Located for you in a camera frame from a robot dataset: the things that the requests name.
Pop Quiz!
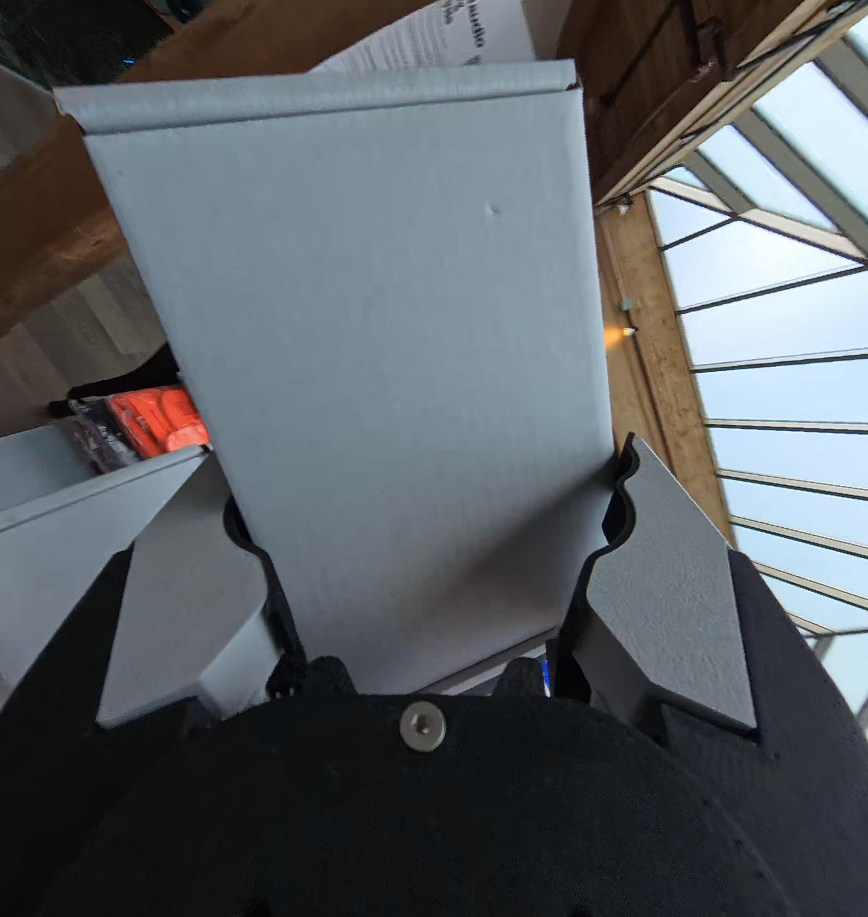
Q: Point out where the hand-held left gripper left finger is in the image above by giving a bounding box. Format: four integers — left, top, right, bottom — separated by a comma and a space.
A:
95, 458, 307, 730

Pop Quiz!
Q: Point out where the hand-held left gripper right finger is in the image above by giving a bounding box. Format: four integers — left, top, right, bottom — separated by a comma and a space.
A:
554, 432, 759, 733

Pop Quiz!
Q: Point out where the white box wall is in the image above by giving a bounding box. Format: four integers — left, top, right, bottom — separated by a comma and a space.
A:
0, 423, 213, 746

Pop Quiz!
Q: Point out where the white cardboard box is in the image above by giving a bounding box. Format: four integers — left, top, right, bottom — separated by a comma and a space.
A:
53, 59, 616, 696

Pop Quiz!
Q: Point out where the stack of wrapped coloured cloths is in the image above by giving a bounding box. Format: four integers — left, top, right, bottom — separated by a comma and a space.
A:
47, 383, 209, 475

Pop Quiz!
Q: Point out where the wooden roof beam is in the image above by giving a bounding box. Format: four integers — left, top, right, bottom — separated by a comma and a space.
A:
593, 192, 737, 549

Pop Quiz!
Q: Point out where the glass skylight window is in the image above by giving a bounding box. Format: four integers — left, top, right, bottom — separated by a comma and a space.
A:
649, 0, 868, 789

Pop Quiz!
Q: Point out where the wooden pillar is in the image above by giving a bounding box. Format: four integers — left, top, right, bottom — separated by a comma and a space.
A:
0, 0, 478, 353

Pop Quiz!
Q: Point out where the dark wooden ceiling beam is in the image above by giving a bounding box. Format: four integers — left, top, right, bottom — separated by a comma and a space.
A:
559, 0, 868, 205

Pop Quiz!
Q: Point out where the white printed paper notice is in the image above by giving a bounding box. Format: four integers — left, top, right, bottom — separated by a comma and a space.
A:
311, 0, 539, 74

